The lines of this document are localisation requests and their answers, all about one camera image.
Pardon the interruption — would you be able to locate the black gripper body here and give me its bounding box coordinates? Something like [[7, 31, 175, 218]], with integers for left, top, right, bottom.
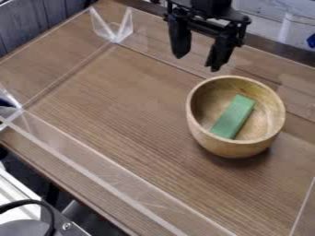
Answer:
[[166, 0, 251, 34]]

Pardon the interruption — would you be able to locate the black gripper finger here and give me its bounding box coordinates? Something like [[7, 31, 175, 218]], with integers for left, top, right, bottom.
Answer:
[[167, 8, 193, 59], [206, 25, 246, 72]]

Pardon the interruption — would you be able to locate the green rectangular block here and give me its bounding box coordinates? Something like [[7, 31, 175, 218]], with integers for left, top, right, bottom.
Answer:
[[211, 95, 257, 139]]

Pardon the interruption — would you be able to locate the brown wooden bowl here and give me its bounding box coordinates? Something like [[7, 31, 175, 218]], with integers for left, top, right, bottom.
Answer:
[[186, 76, 286, 159]]

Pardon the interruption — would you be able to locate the white container in background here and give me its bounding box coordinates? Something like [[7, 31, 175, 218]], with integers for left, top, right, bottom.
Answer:
[[278, 12, 315, 52]]

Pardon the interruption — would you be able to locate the blue object at right edge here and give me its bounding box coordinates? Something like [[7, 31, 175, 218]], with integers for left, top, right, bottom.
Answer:
[[308, 33, 315, 49]]

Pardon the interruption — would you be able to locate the clear acrylic front barrier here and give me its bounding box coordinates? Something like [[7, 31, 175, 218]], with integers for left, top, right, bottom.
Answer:
[[0, 87, 237, 236]]

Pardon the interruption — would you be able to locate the clear acrylic corner bracket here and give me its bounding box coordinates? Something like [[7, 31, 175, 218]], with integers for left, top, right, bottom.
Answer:
[[89, 7, 134, 43]]

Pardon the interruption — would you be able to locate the grey metal bracket with screw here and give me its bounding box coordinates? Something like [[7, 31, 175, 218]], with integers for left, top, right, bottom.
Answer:
[[0, 201, 93, 236]]

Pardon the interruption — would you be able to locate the black cable bottom left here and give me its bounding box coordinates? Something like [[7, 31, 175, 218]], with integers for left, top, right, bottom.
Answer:
[[0, 198, 57, 236]]

